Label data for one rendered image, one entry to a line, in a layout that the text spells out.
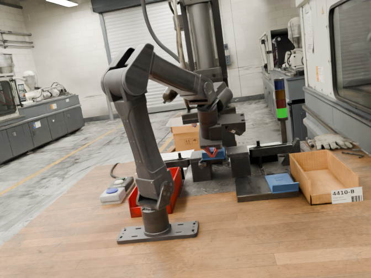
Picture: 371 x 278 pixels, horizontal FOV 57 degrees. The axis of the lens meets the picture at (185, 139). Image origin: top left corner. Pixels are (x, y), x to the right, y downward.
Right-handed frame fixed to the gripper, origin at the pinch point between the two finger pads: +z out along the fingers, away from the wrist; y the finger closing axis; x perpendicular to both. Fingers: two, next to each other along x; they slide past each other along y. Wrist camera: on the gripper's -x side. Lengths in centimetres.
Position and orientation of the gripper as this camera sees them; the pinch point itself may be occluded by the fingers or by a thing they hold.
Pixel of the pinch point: (212, 154)
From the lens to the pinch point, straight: 109.7
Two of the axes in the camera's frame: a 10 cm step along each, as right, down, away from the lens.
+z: 1.3, 7.4, 6.6
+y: 0.2, -6.7, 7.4
